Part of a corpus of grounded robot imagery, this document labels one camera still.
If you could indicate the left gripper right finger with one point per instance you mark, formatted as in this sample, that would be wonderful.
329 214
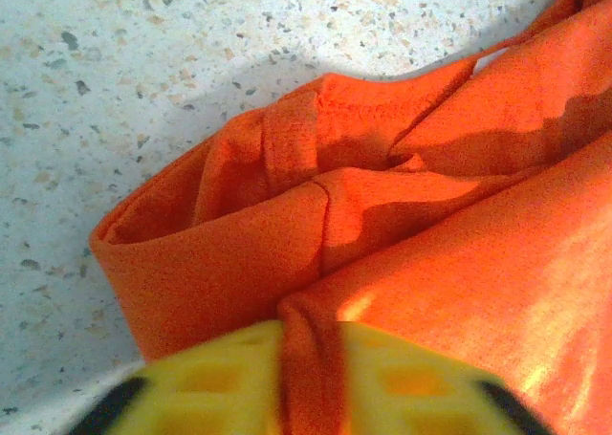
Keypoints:
421 397

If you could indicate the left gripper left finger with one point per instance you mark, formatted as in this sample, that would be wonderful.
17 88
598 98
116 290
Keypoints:
205 392

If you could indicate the orange t-shirt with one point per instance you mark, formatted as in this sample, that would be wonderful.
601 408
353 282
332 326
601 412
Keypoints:
430 215

